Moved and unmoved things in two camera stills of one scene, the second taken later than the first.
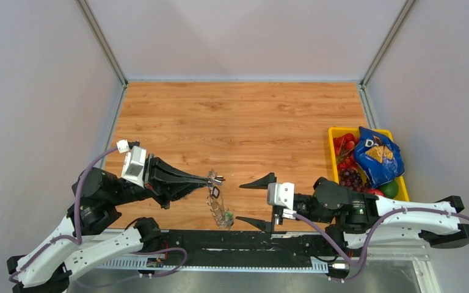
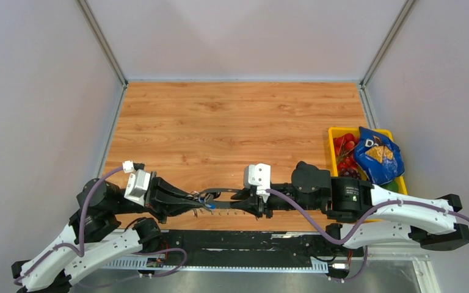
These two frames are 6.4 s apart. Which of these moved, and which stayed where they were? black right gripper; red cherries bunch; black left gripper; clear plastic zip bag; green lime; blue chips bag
Moved: black left gripper; clear plastic zip bag; black right gripper
Stayed: blue chips bag; red cherries bunch; green lime
